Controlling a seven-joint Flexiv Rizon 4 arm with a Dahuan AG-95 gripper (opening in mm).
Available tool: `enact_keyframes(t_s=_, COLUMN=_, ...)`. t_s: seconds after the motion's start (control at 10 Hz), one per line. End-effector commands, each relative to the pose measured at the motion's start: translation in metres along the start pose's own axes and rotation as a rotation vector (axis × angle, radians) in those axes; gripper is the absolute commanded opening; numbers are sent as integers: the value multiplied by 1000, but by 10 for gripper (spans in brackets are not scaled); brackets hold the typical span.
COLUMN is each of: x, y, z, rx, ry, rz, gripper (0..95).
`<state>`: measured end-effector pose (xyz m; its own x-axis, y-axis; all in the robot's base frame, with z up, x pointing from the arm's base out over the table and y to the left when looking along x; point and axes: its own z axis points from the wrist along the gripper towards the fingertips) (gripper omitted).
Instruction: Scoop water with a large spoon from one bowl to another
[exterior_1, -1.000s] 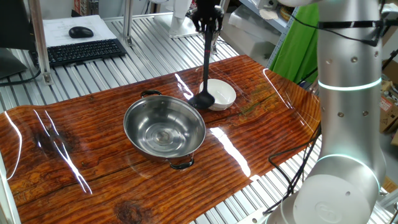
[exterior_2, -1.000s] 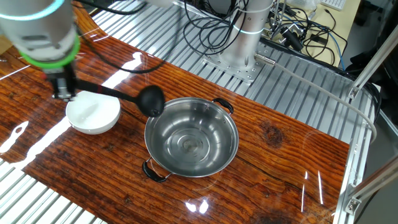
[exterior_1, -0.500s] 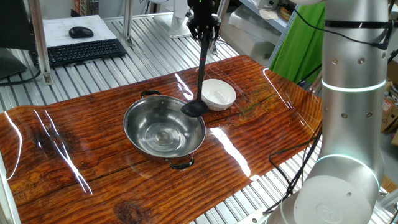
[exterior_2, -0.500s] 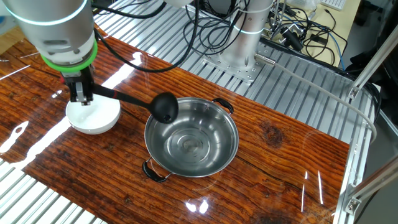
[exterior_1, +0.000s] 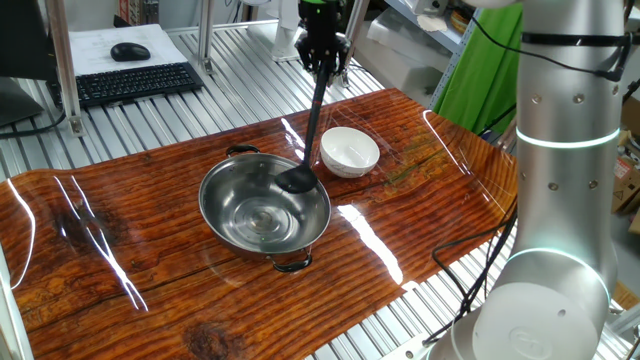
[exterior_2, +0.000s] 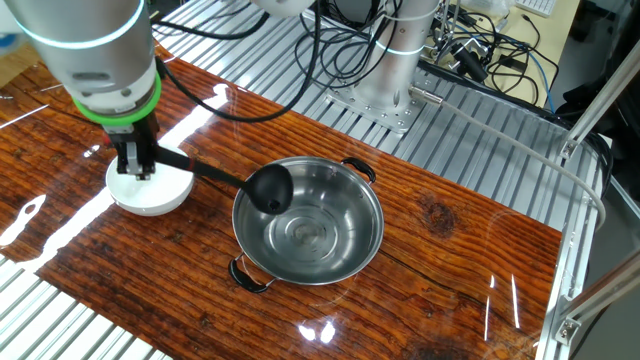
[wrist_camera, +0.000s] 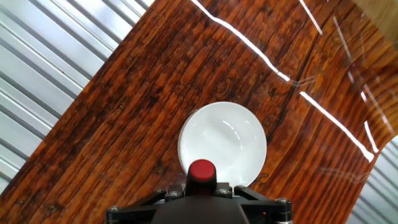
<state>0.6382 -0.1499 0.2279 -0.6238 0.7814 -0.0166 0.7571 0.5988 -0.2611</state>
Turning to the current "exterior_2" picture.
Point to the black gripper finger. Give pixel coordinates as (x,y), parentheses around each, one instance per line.
(132,160)
(151,157)

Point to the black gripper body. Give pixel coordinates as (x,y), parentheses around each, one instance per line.
(132,132)

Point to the black ladle with red band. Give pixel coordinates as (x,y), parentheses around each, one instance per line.
(272,190)

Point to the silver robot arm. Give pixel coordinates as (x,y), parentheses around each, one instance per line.
(90,50)

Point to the white ceramic bowl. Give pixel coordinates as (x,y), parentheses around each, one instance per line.
(160,195)

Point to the glossy wood grain mat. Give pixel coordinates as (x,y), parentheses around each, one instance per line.
(150,275)

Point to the white keyboard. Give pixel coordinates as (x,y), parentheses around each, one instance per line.
(537,6)

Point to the beige wooden desk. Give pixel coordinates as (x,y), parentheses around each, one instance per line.
(565,30)

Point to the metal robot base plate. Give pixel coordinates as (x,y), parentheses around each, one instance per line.
(395,120)

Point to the aluminium frame strut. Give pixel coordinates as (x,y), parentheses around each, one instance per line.
(600,100)
(600,295)

